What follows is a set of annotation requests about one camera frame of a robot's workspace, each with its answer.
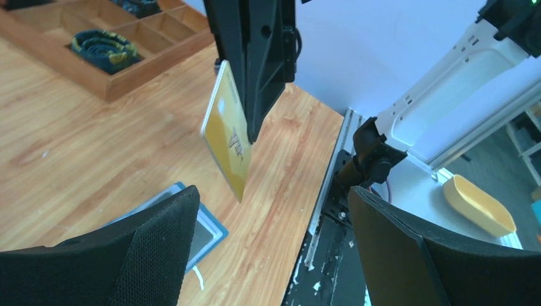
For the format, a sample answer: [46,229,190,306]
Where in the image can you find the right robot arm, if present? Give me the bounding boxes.
[204,1,540,189]

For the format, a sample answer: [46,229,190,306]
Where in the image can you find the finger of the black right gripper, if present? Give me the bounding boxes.
[244,1,296,143]
[204,0,248,106]

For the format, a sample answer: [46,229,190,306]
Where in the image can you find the black rosette middle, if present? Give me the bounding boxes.
[112,0,161,18]

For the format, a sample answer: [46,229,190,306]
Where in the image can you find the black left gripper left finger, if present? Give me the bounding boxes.
[1,186,200,305]

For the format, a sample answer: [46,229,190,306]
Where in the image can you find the blue leather card holder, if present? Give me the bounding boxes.
[103,182,228,273]

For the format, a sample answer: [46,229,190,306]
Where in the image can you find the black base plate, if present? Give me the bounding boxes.
[281,150,371,305]

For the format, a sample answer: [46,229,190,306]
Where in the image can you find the black blue rosette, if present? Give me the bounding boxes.
[70,29,142,75]

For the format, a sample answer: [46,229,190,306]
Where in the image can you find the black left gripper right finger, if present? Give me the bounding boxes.
[348,186,540,305]

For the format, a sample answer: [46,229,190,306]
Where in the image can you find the yellow oval tray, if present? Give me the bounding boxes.
[443,175,517,238]

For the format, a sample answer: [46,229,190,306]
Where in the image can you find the aluminium frame rail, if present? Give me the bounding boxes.
[304,108,362,272]

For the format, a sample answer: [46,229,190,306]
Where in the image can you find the wooden compartment tray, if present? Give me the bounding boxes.
[1,0,213,101]

